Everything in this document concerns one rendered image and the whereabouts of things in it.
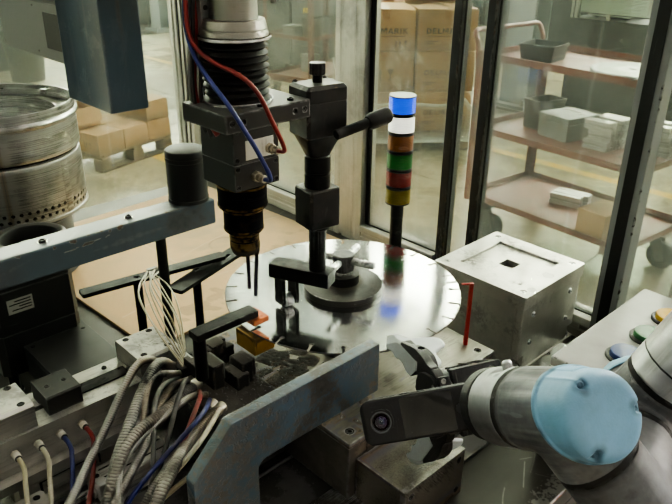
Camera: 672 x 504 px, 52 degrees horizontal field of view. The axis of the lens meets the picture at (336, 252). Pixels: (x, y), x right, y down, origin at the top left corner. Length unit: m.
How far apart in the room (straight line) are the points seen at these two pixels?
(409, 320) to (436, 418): 0.22
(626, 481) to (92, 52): 0.69
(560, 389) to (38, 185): 1.05
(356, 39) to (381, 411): 0.94
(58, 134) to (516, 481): 0.98
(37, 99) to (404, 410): 1.08
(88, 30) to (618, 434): 0.67
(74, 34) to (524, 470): 0.79
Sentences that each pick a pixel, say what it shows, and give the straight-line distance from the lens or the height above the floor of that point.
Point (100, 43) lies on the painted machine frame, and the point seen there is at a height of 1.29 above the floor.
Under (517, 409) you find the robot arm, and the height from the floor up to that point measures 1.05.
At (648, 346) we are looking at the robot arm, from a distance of 0.73.
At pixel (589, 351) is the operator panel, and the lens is 1.01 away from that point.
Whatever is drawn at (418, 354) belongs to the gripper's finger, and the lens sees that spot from 0.78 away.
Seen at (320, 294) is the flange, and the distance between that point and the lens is 0.95.
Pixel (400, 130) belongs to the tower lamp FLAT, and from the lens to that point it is 1.18.
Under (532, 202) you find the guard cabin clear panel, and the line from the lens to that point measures 1.31.
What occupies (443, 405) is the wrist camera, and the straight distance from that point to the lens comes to 0.72.
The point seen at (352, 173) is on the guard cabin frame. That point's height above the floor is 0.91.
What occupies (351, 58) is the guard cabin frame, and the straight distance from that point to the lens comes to 1.51.
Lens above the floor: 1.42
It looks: 26 degrees down
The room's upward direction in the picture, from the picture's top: 1 degrees clockwise
